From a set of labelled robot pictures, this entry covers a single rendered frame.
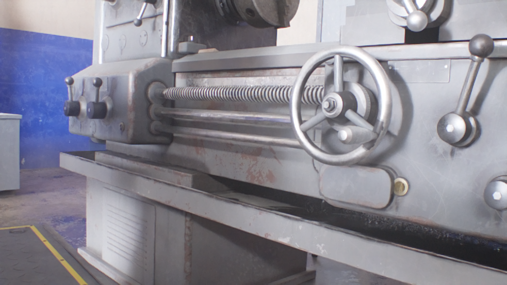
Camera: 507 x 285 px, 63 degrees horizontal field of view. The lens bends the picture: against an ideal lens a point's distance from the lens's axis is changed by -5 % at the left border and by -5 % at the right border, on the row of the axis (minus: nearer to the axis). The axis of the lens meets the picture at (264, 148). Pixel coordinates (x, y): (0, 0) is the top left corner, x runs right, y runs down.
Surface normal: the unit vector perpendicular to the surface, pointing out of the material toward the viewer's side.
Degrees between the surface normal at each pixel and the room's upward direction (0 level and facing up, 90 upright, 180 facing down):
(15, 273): 0
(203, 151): 90
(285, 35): 90
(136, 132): 90
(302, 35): 90
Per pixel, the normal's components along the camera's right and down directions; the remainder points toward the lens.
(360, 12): -0.70, 0.02
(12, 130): 0.78, 0.10
